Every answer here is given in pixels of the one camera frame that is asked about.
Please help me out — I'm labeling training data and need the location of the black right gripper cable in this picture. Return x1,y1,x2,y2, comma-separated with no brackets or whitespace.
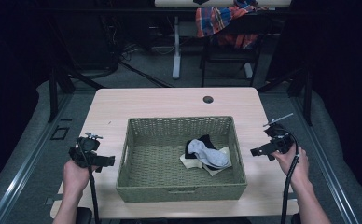
279,128,301,224

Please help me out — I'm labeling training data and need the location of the black floor cable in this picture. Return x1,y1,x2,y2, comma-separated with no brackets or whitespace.
118,60,174,89

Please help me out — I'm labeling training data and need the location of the black armrest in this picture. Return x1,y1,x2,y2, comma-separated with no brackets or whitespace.
76,206,93,224

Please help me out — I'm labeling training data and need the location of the black metal stand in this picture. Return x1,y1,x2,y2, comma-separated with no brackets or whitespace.
47,65,106,123
257,65,314,127

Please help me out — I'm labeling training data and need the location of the black sock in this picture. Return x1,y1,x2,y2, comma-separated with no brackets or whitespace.
184,133,218,171

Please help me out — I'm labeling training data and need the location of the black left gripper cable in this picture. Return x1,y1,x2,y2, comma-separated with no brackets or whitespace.
76,139,101,224

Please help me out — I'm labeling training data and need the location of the metal floor rail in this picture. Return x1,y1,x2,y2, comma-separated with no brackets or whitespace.
288,92,361,224
0,92,75,224

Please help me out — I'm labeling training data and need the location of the plaid shirt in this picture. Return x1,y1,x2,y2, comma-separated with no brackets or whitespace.
195,0,270,49

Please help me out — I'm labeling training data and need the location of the white desk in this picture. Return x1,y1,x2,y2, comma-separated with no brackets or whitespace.
153,0,293,80

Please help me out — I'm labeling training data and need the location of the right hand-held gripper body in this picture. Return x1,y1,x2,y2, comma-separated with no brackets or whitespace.
262,112,297,155

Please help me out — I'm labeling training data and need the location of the green woven basket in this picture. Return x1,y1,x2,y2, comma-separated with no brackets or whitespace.
116,115,248,203

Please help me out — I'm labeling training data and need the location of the black chair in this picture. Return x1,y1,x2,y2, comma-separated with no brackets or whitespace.
199,13,266,89

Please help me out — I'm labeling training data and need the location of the person's right hand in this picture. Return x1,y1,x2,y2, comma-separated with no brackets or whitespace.
271,148,310,185

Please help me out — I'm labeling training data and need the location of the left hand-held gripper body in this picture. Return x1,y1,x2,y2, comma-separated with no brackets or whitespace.
68,132,109,174

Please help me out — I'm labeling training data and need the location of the person's left hand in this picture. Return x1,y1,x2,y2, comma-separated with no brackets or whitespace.
62,159,100,196

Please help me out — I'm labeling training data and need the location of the grey sock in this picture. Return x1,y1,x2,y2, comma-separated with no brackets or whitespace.
187,138,230,169

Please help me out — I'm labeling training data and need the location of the cream sock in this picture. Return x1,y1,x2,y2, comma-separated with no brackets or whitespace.
179,153,204,170
202,146,233,177

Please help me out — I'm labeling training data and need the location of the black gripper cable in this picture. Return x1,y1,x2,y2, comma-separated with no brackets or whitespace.
279,128,301,224
76,139,101,224

